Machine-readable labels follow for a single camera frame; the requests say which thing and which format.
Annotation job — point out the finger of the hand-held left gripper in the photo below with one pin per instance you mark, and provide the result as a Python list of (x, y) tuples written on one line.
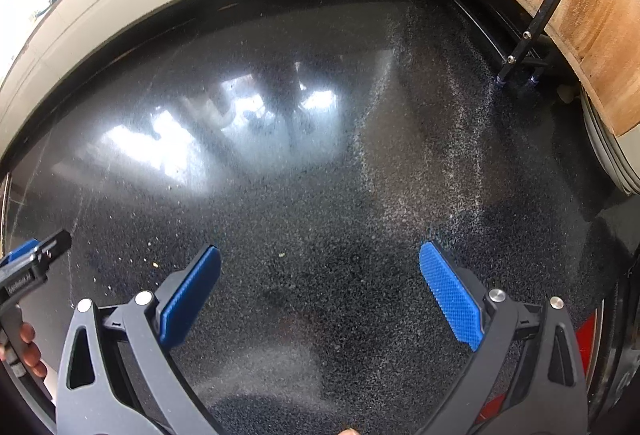
[(52, 245), (20, 249)]

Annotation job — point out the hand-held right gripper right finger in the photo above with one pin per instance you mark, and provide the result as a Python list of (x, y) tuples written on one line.
[(450, 295)]

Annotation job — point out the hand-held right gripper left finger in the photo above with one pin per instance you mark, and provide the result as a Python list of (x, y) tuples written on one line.
[(192, 295)]

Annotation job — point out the person's left hand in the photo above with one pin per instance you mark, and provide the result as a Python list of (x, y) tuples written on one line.
[(30, 355)]

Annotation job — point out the stainless steel sink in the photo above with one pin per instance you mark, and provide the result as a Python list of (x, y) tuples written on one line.
[(6, 205)]

